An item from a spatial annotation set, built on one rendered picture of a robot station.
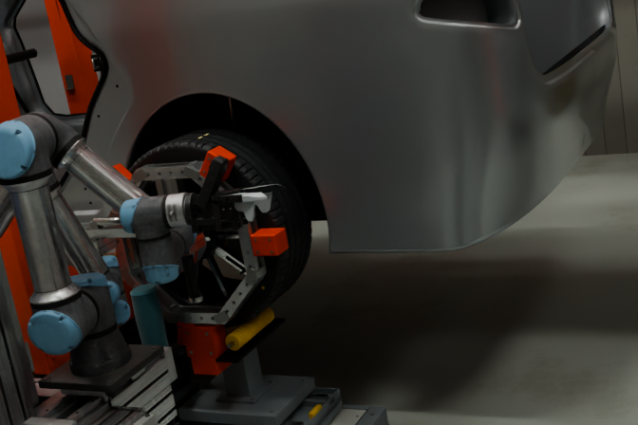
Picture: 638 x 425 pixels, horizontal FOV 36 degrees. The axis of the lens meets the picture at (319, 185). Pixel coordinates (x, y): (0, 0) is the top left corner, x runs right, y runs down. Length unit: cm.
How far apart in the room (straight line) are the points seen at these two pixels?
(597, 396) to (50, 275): 216
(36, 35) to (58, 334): 681
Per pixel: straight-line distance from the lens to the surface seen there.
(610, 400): 371
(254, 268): 312
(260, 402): 351
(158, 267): 218
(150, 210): 214
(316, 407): 350
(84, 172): 232
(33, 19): 896
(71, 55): 652
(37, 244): 226
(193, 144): 321
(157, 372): 260
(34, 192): 224
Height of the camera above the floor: 172
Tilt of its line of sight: 14 degrees down
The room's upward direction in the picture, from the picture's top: 10 degrees counter-clockwise
